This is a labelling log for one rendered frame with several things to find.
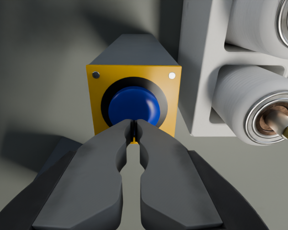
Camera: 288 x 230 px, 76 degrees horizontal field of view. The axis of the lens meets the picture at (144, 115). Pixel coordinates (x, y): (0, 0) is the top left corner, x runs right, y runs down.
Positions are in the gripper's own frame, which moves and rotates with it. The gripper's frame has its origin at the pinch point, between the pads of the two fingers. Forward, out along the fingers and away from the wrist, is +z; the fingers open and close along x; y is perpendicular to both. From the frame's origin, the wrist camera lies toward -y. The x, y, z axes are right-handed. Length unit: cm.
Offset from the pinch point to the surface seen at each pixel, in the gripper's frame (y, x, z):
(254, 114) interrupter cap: 3.7, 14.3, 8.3
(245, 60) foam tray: -1.4, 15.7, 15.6
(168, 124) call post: 1.5, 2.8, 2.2
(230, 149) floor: 29, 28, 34
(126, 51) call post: -3.4, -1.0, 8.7
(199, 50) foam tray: -2.2, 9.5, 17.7
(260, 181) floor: 43, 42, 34
